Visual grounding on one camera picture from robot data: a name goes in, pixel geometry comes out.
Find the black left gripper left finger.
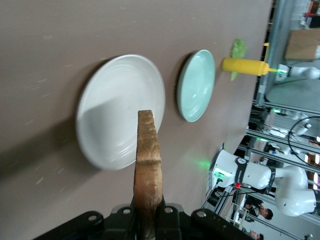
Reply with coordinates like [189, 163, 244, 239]
[32, 203, 138, 240]

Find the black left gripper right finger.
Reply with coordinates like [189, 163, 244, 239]
[155, 202, 254, 240]

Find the brown bread slice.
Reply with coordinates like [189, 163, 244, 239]
[133, 109, 164, 240]

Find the yellow squeeze bottle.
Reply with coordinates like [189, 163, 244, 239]
[221, 42, 278, 77]

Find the green lettuce leaf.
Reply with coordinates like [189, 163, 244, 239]
[229, 37, 248, 81]

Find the beige plate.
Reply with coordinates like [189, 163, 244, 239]
[76, 54, 166, 171]

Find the green plate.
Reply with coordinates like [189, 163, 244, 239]
[176, 49, 216, 123]

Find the person with black hair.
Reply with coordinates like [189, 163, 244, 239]
[249, 229, 265, 240]
[256, 206, 275, 222]

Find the brown cardboard box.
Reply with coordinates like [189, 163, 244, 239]
[284, 28, 320, 61]

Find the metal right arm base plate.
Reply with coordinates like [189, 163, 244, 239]
[205, 143, 226, 193]

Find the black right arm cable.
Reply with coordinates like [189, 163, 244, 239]
[286, 115, 320, 157]

